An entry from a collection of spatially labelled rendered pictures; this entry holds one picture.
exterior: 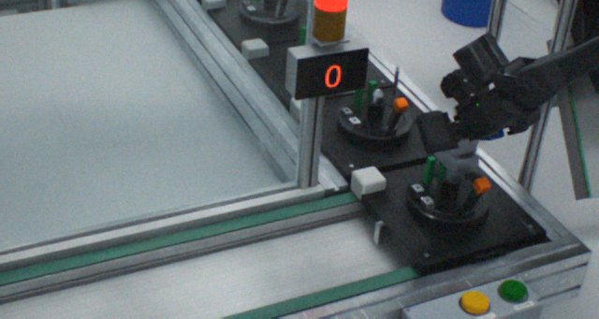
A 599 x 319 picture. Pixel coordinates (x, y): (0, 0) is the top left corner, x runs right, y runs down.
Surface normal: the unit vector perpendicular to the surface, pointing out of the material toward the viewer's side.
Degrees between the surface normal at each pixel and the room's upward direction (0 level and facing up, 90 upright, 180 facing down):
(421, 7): 0
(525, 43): 0
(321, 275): 0
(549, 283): 90
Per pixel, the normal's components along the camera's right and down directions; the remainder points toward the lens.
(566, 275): 0.43, 0.53
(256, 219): 0.07, -0.83
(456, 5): -0.72, 0.35
